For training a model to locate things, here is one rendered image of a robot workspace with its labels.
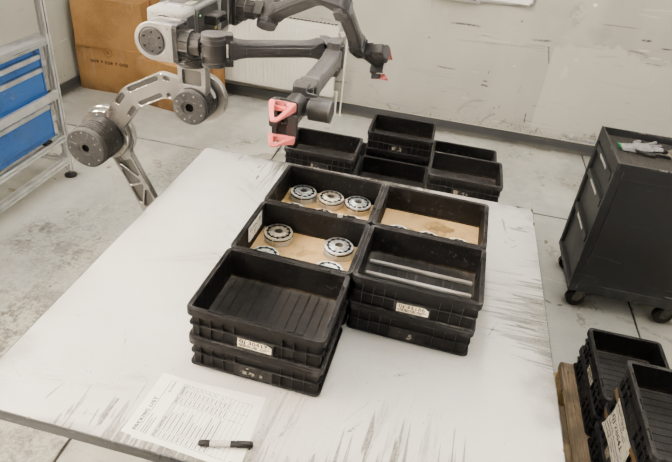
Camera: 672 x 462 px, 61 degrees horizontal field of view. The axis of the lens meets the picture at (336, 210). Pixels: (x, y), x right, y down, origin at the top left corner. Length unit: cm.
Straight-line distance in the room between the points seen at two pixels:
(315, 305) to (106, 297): 71
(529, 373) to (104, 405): 125
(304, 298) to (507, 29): 349
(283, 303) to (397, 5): 346
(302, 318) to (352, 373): 22
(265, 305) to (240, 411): 32
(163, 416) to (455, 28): 389
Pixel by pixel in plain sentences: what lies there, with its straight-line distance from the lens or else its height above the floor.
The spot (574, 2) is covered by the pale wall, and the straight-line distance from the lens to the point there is 487.
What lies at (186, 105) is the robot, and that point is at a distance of 228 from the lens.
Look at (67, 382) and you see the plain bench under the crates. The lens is 182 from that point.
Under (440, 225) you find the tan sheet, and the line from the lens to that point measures 223.
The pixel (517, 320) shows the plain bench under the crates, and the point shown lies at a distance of 210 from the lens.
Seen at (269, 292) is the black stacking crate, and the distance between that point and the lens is 181.
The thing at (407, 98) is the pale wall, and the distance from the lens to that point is 506.
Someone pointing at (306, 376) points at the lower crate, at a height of 78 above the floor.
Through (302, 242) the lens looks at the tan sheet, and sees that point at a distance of 203.
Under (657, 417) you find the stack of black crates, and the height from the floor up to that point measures 49.
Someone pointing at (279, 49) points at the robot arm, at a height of 146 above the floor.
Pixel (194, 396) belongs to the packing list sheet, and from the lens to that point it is 171.
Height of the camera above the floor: 203
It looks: 33 degrees down
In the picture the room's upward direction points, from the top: 6 degrees clockwise
